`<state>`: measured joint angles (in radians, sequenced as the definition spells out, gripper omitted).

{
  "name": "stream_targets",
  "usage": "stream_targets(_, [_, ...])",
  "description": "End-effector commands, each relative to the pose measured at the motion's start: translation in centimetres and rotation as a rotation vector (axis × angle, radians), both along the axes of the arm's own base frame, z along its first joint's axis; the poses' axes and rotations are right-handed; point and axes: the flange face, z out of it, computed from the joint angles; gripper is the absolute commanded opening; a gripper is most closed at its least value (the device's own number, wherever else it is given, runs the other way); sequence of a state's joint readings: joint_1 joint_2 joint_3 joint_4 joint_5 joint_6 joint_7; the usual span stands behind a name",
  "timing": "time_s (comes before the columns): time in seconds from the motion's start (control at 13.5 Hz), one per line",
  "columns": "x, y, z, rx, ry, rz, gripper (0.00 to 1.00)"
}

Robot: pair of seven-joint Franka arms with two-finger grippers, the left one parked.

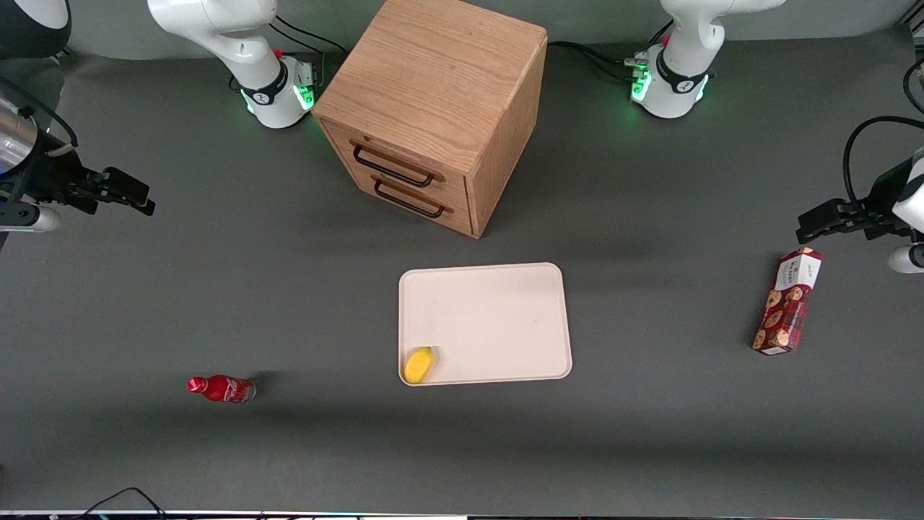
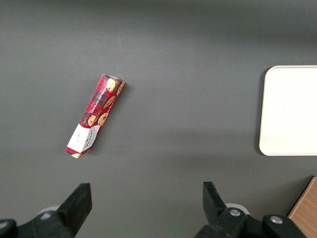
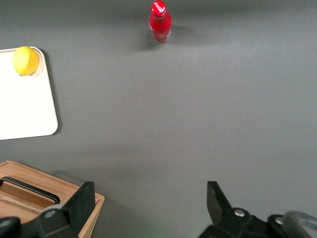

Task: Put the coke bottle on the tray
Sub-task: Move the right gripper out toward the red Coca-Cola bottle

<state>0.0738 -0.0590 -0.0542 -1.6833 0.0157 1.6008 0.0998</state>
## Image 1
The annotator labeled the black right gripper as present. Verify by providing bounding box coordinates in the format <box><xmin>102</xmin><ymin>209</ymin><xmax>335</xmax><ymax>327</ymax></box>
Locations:
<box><xmin>0</xmin><ymin>144</ymin><xmax>157</xmax><ymax>217</ymax></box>

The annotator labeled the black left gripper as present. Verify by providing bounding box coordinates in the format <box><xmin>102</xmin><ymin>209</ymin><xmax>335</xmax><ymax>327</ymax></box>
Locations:
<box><xmin>796</xmin><ymin>157</ymin><xmax>916</xmax><ymax>245</ymax></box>

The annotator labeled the red coke bottle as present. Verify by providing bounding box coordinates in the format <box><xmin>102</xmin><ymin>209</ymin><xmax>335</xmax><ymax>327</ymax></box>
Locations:
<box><xmin>187</xmin><ymin>375</ymin><xmax>257</xmax><ymax>404</ymax></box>

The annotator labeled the cream plastic tray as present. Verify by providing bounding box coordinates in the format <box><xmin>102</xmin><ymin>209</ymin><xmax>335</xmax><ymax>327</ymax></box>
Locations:
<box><xmin>398</xmin><ymin>262</ymin><xmax>573</xmax><ymax>387</ymax></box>

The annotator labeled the red tartan cookie box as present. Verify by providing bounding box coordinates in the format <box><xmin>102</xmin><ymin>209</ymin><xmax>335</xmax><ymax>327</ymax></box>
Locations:
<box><xmin>751</xmin><ymin>247</ymin><xmax>824</xmax><ymax>356</ymax></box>

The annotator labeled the wooden drawer cabinet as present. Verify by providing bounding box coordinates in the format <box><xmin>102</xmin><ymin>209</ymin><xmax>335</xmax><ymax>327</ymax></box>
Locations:
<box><xmin>311</xmin><ymin>0</ymin><xmax>549</xmax><ymax>240</ymax></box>

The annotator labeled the yellow lemon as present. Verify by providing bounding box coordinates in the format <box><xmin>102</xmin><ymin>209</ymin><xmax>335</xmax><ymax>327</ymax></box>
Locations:
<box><xmin>403</xmin><ymin>347</ymin><xmax>436</xmax><ymax>385</ymax></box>

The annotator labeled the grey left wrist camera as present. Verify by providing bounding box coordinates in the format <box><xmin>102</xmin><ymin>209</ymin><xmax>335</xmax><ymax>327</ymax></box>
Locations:
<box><xmin>887</xmin><ymin>244</ymin><xmax>924</xmax><ymax>274</ymax></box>

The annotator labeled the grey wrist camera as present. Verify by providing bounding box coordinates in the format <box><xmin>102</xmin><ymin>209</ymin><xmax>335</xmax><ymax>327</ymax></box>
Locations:
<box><xmin>0</xmin><ymin>205</ymin><xmax>63</xmax><ymax>233</ymax></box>
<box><xmin>887</xmin><ymin>244</ymin><xmax>924</xmax><ymax>274</ymax></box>

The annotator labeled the black left wrist cable loop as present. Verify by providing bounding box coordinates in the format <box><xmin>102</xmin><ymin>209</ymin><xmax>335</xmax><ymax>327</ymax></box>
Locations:
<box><xmin>842</xmin><ymin>115</ymin><xmax>924</xmax><ymax>217</ymax></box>

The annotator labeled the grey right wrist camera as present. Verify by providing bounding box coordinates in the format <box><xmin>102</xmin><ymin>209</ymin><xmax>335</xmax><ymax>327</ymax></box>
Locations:
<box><xmin>0</xmin><ymin>205</ymin><xmax>63</xmax><ymax>233</ymax></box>

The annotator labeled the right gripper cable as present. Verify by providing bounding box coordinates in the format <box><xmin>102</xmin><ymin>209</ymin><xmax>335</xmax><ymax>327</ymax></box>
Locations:
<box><xmin>0</xmin><ymin>77</ymin><xmax>79</xmax><ymax>157</ymax></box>

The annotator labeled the black cable beside left arm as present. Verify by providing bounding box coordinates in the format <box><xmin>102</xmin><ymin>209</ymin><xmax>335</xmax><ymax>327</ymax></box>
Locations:
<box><xmin>902</xmin><ymin>56</ymin><xmax>924</xmax><ymax>115</ymax></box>

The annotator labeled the black right arm base cable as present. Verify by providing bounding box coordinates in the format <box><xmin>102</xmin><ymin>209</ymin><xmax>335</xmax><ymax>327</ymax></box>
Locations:
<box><xmin>269</xmin><ymin>13</ymin><xmax>349</xmax><ymax>57</ymax></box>

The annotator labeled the black arm base cable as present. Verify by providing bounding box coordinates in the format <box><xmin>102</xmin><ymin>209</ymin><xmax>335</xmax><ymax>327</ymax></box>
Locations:
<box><xmin>546</xmin><ymin>40</ymin><xmax>652</xmax><ymax>83</ymax></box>
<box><xmin>269</xmin><ymin>13</ymin><xmax>349</xmax><ymax>57</ymax></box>

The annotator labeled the black drawer handle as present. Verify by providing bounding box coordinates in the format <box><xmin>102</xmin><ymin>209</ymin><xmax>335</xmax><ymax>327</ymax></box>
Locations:
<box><xmin>352</xmin><ymin>144</ymin><xmax>437</xmax><ymax>189</ymax></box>
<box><xmin>372</xmin><ymin>178</ymin><xmax>445</xmax><ymax>220</ymax></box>

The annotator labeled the black left arm base cable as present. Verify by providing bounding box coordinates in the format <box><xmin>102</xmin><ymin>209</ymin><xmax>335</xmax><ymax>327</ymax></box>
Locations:
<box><xmin>546</xmin><ymin>40</ymin><xmax>652</xmax><ymax>83</ymax></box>

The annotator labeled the black cable at table edge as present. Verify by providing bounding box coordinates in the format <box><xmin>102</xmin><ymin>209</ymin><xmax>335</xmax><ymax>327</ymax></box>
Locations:
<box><xmin>49</xmin><ymin>487</ymin><xmax>168</xmax><ymax>520</ymax></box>

